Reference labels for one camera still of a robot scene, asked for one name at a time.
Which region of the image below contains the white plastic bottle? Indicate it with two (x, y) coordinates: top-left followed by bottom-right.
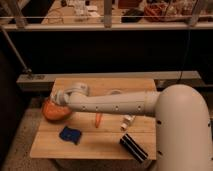
(121, 115), (135, 131)

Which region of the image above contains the translucent plastic cup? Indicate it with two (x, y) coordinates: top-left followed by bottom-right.
(110, 89), (122, 95)

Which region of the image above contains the orange carrot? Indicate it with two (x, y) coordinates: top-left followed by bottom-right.
(95, 113), (103, 128)

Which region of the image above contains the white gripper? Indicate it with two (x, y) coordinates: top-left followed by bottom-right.
(50, 90), (64, 104)

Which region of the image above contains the wooden table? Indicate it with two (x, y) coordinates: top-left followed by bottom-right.
(30, 77), (156, 160)

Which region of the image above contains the black white striped box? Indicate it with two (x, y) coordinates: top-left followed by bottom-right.
(119, 133), (148, 163)

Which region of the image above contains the grey metal base beam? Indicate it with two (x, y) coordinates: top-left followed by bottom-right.
(16, 71), (202, 92)

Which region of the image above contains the diagonal metal pole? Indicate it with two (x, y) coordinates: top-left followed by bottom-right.
(0, 25), (32, 77)

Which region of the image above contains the blue cloth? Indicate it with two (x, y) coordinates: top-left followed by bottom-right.
(59, 126), (82, 145)

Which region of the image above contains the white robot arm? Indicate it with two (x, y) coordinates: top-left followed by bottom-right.
(51, 83), (213, 171)

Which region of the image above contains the orange ceramic bowl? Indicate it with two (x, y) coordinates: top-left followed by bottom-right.
(42, 99), (72, 121)

